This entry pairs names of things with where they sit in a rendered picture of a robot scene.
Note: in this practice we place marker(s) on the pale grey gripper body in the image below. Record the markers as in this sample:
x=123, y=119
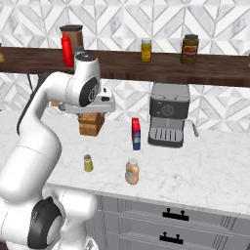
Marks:
x=88, y=108

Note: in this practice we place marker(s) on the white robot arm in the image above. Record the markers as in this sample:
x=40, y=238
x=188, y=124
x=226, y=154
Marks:
x=31, y=159

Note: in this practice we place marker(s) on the olive shaker with brown cap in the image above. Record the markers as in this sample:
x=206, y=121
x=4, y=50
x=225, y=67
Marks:
x=88, y=164

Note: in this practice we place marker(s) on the red ketchup bottle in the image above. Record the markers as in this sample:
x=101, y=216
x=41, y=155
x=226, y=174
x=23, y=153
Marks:
x=67, y=52

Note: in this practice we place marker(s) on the orange condiment bottle, white cap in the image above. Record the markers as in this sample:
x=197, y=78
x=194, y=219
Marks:
x=132, y=174

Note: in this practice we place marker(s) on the wooden knife block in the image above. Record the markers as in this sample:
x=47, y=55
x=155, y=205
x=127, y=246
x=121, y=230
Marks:
x=91, y=125

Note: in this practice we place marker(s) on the red and blue box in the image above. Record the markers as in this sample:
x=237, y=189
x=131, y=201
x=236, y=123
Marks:
x=136, y=135

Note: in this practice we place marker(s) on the brown canister with dark lid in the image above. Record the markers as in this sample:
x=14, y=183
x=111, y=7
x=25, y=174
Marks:
x=77, y=37

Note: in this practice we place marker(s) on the yellow jar with pale lid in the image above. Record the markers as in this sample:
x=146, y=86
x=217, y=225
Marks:
x=146, y=52

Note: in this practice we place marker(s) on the grey coffee machine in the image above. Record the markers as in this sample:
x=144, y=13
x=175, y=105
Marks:
x=168, y=114

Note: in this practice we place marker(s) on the olive jar with dark lid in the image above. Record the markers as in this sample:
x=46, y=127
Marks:
x=189, y=50

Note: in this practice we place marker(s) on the grey drawer front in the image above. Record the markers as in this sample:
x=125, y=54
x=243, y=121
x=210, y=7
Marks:
x=143, y=216
x=136, y=242

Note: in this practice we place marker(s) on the dark wooden wall shelf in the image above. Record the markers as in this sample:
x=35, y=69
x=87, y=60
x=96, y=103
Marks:
x=162, y=70

